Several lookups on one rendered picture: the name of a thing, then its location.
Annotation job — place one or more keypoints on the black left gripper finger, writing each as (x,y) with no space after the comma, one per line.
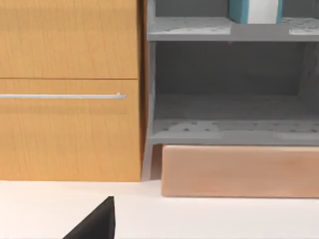
(99,221)

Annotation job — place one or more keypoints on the wooden cupboard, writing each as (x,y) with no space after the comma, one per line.
(143,99)

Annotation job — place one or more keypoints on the pale wooden drawer front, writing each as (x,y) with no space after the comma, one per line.
(239,171)

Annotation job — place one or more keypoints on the plain wooden drawer front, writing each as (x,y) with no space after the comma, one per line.
(67,37)

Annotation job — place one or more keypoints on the grey open shelf unit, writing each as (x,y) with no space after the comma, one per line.
(224,74)

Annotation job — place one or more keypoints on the teal and white book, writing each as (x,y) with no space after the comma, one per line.
(254,11)

